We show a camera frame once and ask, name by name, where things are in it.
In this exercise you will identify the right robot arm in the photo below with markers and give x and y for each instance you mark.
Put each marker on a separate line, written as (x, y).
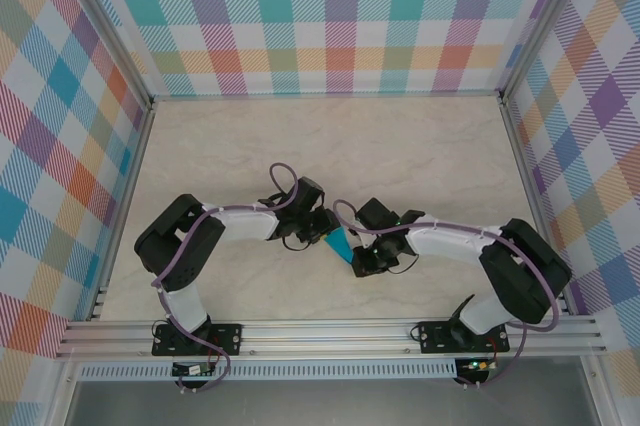
(445, 246)

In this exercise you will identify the aluminium frame post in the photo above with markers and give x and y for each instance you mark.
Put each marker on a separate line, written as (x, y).
(545, 21)
(105, 21)

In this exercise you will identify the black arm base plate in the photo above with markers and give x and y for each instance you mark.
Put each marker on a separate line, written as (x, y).
(432, 343)
(227, 338)

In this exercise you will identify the small circuit board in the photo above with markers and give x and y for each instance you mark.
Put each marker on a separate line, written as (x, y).
(477, 365)
(192, 370)

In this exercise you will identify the wide aluminium frame rail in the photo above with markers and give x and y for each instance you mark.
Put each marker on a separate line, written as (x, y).
(325, 338)

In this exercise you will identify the thin aluminium frame rail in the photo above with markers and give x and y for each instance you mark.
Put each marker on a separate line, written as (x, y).
(325, 95)
(536, 206)
(124, 206)

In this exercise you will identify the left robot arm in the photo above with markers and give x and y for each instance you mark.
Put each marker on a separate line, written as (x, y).
(245, 223)

